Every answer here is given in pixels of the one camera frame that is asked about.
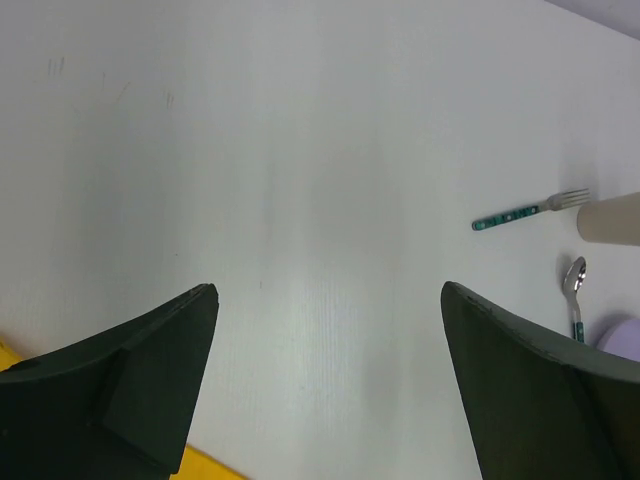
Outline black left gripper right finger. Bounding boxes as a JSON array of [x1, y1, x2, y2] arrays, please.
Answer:
[[440, 281, 639, 479]]

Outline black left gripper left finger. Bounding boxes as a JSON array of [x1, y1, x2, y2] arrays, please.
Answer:
[[1, 284, 219, 479]]

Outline yellow cartoon print placemat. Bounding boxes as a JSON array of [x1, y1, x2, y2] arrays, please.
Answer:
[[0, 338, 247, 480]]

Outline green handled fork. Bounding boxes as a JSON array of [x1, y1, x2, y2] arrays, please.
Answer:
[[471, 189, 590, 232]]

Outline lilac plastic plate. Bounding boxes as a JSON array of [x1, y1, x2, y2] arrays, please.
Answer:
[[591, 312, 639, 362]]

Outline beige paper cup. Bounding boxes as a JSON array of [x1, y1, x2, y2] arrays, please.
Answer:
[[577, 192, 640, 246]]

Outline green handled spoon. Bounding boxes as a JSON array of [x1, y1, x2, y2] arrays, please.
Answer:
[[562, 256, 587, 343]]

